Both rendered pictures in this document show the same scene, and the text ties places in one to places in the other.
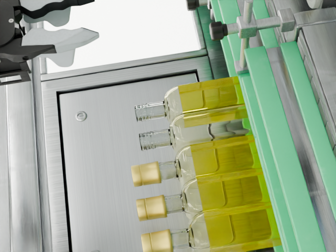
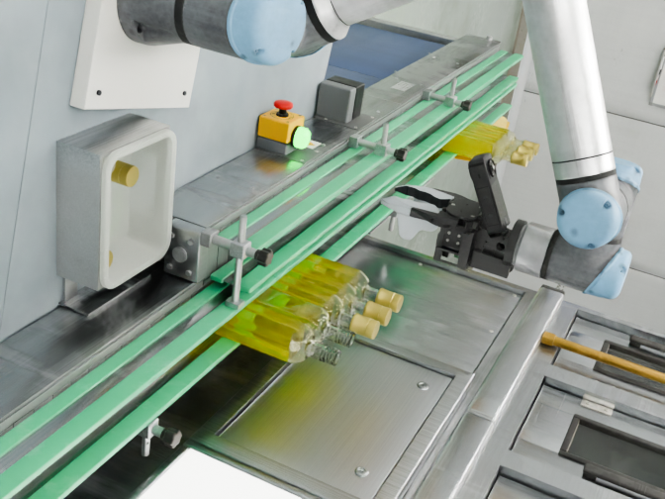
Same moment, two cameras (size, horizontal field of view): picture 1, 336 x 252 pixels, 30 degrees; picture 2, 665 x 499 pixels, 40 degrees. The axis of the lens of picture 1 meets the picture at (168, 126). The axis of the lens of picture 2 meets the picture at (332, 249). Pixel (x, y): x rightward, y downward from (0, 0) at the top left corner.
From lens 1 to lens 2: 180 cm
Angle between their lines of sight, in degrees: 91
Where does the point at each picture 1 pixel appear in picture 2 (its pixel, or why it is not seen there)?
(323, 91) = (240, 207)
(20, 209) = (467, 444)
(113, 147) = (351, 434)
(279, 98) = (267, 225)
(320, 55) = (218, 214)
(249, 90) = (254, 281)
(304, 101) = (253, 218)
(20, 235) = (477, 430)
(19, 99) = not seen: outside the picture
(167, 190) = (332, 385)
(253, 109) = (265, 273)
